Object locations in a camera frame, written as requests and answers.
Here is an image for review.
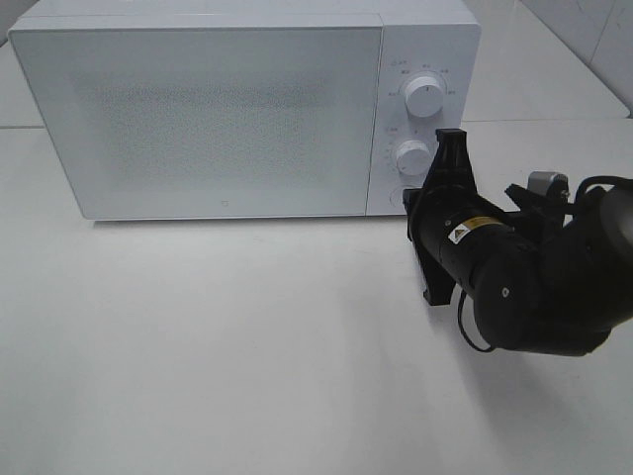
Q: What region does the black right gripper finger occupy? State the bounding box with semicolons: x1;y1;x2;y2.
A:
430;128;472;173
402;188;453;306

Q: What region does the round white door button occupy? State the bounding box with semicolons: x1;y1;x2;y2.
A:
390;185;408;210

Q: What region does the upper white power knob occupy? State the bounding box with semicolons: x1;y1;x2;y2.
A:
403;72;446;118

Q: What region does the white timer knob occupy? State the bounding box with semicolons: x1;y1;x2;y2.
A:
395;140;431;176

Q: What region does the white microwave oven body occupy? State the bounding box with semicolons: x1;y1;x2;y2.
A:
8;1;481;219

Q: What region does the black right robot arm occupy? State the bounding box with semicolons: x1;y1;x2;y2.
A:
403;129;632;356

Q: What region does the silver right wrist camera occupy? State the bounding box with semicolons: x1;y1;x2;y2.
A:
527;171;569;201

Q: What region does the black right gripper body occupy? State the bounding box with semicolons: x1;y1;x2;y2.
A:
417;171;514;292

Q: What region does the white microwave door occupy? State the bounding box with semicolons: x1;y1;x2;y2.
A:
11;28;381;221

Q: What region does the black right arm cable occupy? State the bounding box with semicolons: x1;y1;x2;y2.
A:
457;289;496;353

